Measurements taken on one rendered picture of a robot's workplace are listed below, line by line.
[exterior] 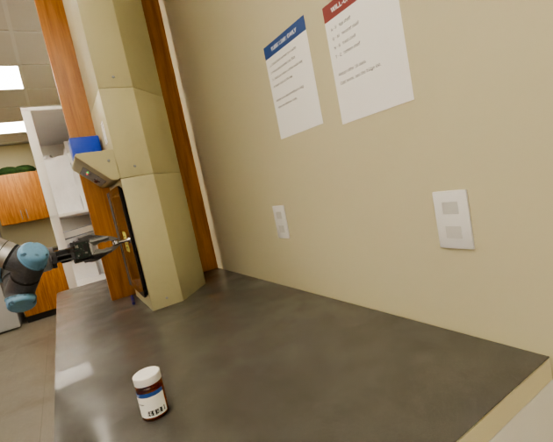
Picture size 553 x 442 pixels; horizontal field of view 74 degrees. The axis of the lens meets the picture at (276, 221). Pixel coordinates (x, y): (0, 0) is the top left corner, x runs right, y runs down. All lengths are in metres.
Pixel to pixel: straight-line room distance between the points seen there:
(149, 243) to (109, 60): 0.62
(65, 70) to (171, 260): 0.90
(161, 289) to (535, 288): 1.09
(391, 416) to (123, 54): 1.30
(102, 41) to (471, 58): 1.12
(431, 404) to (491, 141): 0.43
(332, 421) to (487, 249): 0.41
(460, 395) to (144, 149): 1.15
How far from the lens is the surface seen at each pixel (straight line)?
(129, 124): 1.38
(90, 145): 1.55
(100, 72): 1.41
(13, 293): 1.31
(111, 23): 1.49
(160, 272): 1.36
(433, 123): 0.78
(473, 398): 0.65
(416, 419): 0.61
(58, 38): 1.84
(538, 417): 0.76
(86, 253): 1.36
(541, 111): 0.69
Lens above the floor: 1.30
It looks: 6 degrees down
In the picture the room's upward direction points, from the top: 11 degrees counter-clockwise
